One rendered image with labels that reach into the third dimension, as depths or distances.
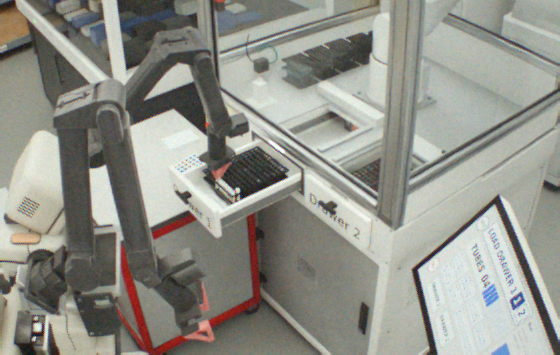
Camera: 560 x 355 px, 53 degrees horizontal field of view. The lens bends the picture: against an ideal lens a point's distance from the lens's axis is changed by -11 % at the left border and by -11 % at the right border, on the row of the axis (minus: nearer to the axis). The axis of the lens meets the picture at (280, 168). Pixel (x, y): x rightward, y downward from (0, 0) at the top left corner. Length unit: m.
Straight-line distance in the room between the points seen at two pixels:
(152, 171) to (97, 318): 0.91
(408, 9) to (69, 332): 1.17
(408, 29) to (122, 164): 0.71
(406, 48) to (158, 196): 1.11
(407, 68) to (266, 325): 1.56
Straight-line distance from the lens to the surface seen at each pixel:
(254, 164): 2.08
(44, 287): 1.33
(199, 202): 1.93
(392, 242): 1.79
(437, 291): 1.53
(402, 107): 1.55
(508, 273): 1.39
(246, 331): 2.72
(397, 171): 1.64
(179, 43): 1.46
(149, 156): 2.42
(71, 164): 1.13
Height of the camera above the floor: 2.11
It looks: 36 degrees down
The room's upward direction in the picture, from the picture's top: 2 degrees counter-clockwise
